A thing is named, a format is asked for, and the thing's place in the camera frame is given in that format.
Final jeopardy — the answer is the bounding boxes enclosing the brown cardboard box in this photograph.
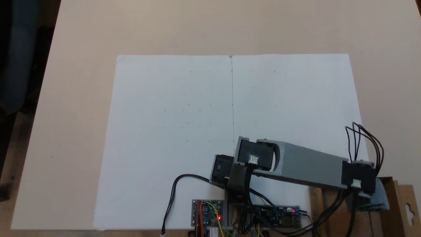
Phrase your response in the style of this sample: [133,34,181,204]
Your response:
[309,177,417,237]

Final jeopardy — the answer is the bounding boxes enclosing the blue circuit board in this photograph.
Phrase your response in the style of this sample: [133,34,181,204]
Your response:
[254,205,301,228]

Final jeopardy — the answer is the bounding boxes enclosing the white paper sheet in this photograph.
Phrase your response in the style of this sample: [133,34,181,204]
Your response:
[93,55,235,231]
[232,54,373,230]

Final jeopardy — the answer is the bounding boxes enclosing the black motor cable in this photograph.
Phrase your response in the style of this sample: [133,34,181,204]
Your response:
[249,188,275,208]
[242,165,360,237]
[345,122,384,175]

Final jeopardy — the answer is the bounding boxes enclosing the yellow wire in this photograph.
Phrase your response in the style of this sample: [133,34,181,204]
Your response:
[206,201,229,237]

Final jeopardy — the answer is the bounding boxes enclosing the grey circuit board coloured wires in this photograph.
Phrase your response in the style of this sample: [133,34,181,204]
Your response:
[191,199,224,228]

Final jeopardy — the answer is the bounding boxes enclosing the red wire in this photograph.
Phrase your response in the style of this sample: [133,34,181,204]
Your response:
[196,201,205,237]

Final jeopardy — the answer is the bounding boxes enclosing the thick black power cable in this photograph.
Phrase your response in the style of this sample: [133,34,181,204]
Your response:
[161,174,213,236]

